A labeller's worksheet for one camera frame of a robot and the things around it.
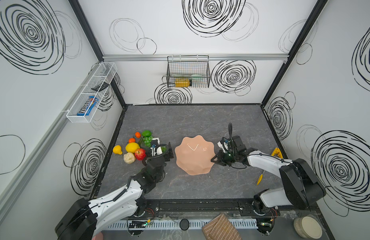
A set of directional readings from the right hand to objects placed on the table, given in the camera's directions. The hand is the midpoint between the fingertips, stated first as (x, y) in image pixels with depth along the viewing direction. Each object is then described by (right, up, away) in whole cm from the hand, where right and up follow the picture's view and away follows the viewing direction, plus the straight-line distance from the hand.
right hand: (210, 160), depth 85 cm
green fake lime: (-41, +14, +15) cm, 46 cm away
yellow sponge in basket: (-17, +46, +3) cm, 49 cm away
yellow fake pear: (-57, +5, +6) cm, 58 cm away
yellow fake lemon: (-49, +6, +7) cm, 50 cm away
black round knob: (-15, -20, -23) cm, 34 cm away
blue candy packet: (-61, +29, -15) cm, 70 cm away
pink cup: (-53, -29, -19) cm, 63 cm away
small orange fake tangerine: (-47, +13, +14) cm, 51 cm away
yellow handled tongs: (+42, +3, +6) cm, 43 cm away
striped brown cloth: (+1, -26, -17) cm, 31 cm away
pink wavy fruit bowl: (-9, +3, -1) cm, 10 cm away
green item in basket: (-9, +50, +10) cm, 52 cm away
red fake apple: (-41, +3, +1) cm, 41 cm away
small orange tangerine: (-50, +10, +12) cm, 53 cm away
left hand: (-27, +10, -5) cm, 29 cm away
